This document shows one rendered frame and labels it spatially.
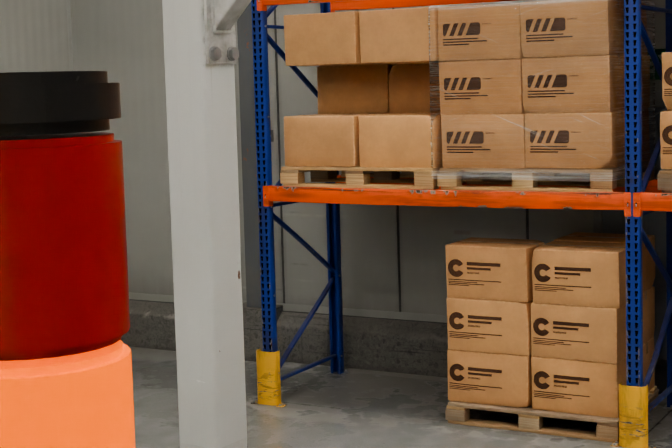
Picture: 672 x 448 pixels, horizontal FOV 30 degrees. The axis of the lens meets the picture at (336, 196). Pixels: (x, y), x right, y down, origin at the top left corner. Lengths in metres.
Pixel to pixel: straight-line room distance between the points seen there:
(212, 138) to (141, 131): 8.55
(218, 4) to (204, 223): 0.50
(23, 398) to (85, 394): 0.01
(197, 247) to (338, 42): 5.97
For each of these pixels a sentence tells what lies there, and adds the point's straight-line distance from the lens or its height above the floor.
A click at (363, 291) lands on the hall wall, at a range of 10.35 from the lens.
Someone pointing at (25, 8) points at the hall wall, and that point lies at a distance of 11.47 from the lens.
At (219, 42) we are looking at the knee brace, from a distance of 2.89.
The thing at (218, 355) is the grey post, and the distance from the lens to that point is 2.93.
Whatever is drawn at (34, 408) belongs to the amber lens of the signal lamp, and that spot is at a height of 2.26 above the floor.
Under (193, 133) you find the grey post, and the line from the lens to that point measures 2.88.
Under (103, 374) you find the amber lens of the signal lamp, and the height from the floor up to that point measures 2.26.
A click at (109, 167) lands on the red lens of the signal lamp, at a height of 2.32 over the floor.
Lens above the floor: 2.34
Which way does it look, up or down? 5 degrees down
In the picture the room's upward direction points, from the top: 2 degrees counter-clockwise
